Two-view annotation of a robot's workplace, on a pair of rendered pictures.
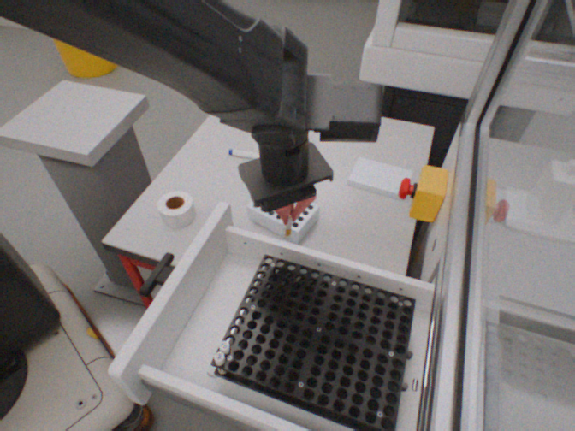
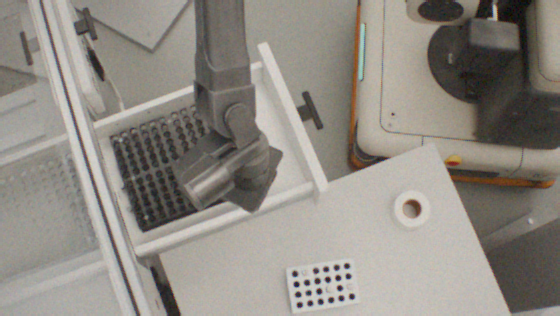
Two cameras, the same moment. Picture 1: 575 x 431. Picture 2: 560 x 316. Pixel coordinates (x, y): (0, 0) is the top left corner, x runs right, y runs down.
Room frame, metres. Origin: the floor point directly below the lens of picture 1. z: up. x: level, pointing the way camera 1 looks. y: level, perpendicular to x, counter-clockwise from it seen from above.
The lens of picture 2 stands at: (0.56, -0.15, 1.98)
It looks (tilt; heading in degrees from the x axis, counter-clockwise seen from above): 74 degrees down; 134
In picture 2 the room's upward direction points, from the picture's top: 4 degrees clockwise
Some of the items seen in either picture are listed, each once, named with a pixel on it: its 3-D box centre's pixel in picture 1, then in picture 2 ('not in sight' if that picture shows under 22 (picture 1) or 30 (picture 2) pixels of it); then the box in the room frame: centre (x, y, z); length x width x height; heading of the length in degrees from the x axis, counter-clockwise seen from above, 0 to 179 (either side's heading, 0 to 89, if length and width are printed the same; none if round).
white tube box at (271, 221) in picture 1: (282, 212); (322, 286); (0.55, 0.00, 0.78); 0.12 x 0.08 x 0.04; 57
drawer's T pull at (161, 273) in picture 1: (164, 276); (306, 112); (0.31, 0.17, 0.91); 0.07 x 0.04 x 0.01; 160
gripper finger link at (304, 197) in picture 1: (281, 199); not in sight; (0.36, 0.00, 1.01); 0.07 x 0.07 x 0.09; 23
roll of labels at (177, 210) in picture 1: (176, 209); (410, 210); (0.55, 0.22, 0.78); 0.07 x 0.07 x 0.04
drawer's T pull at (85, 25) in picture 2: not in sight; (84, 26); (-0.10, -0.02, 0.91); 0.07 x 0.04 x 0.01; 160
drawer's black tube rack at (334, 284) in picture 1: (317, 339); (185, 164); (0.23, -0.05, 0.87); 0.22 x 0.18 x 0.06; 70
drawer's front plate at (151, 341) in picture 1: (186, 293); (291, 123); (0.30, 0.14, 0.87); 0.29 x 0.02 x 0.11; 160
